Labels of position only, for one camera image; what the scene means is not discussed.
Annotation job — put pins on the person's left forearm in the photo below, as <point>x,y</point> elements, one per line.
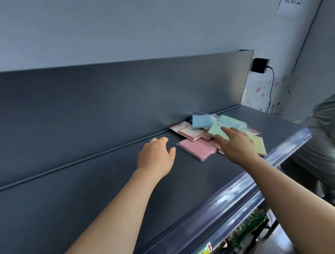
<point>106,231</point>

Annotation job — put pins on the pile of pastel notepad packets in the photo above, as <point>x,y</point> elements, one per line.
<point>199,149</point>

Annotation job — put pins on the dark grey metal shelf unit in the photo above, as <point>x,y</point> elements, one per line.
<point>67,126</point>

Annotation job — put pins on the clear plastic price rail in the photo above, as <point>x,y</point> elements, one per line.
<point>221,197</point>

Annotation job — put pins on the person's right forearm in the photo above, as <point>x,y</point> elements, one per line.
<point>299,204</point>

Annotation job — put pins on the person's left thumb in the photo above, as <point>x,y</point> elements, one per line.
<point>171,153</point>

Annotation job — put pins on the person's right thumb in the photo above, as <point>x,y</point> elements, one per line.
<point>220,142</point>

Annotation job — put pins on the black power adapter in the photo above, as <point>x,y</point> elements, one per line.
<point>260,65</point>

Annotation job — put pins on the green packaged goods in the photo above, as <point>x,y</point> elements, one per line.
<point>248,227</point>

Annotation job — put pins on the person's right hand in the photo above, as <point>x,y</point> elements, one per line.
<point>239,148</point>

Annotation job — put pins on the person's left hand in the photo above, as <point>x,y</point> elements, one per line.
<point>154,159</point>

